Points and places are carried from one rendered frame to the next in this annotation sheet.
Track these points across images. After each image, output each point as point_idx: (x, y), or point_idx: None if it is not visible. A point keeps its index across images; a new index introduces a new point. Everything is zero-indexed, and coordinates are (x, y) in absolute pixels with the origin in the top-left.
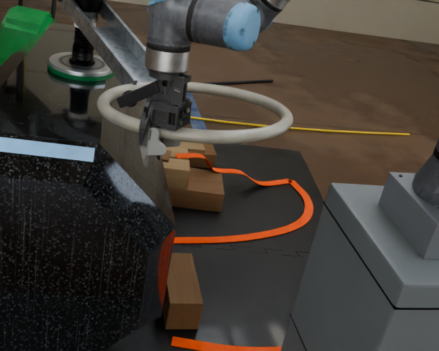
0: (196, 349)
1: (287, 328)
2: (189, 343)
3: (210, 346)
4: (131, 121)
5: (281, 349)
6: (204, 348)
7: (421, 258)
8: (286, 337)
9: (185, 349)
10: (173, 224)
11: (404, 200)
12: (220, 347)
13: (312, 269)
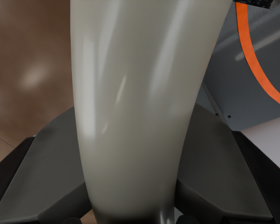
0: (237, 12)
1: (212, 108)
2: (241, 3)
3: (243, 20)
4: (78, 35)
5: (207, 97)
6: (239, 17)
7: None
8: (208, 105)
9: (234, 3)
10: (270, 5)
11: None
12: (245, 26)
13: None
